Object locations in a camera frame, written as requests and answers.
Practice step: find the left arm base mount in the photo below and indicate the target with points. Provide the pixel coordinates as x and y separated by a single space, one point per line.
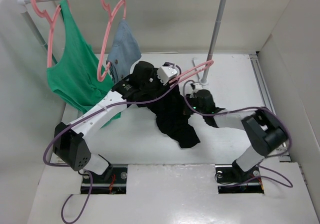
115 184

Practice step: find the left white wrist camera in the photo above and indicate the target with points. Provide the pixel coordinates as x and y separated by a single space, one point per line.
167 72

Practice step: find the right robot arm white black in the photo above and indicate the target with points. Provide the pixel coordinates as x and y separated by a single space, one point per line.
263 129

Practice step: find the pink hanger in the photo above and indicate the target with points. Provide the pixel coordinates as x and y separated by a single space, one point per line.
191 72
52 24
101 70

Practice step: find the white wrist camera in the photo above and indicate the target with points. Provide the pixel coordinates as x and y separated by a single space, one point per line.
196 86
167 72

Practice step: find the black t shirt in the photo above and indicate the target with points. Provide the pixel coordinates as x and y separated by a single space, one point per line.
172 118

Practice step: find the blue denim garment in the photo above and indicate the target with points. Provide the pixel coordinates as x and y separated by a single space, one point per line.
124 53

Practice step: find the green tank top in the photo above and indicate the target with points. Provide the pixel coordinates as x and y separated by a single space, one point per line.
74 77

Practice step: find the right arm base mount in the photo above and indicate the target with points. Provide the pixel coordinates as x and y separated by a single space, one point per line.
225 181

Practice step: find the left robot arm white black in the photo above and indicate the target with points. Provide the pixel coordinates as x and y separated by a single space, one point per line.
71 142

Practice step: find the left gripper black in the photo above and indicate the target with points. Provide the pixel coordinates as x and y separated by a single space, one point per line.
160 86

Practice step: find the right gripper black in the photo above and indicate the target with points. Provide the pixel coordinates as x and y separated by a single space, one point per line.
191 97

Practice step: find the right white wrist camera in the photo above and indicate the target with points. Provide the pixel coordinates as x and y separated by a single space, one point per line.
196 86

